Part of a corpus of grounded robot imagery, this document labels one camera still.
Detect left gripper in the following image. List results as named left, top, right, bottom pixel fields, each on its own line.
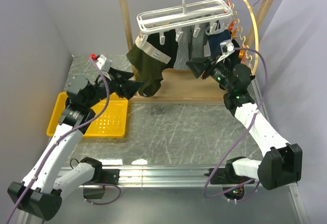
left=85, top=66, right=144, bottom=108

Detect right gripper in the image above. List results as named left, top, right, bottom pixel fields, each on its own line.
left=185, top=51, right=234, bottom=93

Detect olive green underwear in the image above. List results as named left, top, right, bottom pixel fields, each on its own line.
left=126, top=36, right=171, bottom=97

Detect white clip hanger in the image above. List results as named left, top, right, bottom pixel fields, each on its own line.
left=136, top=0, right=233, bottom=46

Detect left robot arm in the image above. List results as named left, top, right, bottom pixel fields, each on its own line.
left=7, top=68, right=143, bottom=221

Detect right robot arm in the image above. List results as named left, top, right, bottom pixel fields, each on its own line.
left=187, top=58, right=302, bottom=190

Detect navy blue hanging underwear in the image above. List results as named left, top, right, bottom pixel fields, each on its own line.
left=207, top=30, right=231, bottom=57

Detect yellow curved clip hanger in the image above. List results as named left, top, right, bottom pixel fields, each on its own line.
left=227, top=0, right=260, bottom=73

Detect striped hanging garment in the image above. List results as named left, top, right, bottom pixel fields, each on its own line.
left=173, top=23, right=207, bottom=70

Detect wooden drying rack stand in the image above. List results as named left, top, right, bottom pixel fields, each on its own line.
left=120, top=0, right=273, bottom=105

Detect black hanging shorts left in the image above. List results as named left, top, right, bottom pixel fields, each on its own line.
left=147, top=30, right=178, bottom=69

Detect black hanging shorts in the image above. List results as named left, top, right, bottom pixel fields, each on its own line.
left=147, top=30, right=178, bottom=69
left=229, top=50, right=255, bottom=80

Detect black hanging shorts right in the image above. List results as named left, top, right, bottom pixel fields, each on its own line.
left=229, top=50, right=255, bottom=80

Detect yellow plastic tray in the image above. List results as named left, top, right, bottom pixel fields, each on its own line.
left=46, top=92, right=129, bottom=138

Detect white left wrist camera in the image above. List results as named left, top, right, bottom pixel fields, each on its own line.
left=89, top=54, right=112, bottom=72

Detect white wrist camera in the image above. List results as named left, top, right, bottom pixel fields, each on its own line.
left=89, top=54, right=112, bottom=72
left=217, top=39, right=235, bottom=62

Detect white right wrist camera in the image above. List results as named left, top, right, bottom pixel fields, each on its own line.
left=217, top=39, right=235, bottom=62

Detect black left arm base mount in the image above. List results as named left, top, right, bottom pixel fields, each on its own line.
left=82, top=168, right=122, bottom=206

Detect aluminium table edge rail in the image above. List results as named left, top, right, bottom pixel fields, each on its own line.
left=15, top=166, right=298, bottom=224

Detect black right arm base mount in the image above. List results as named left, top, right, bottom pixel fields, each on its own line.
left=210, top=167, right=250, bottom=201

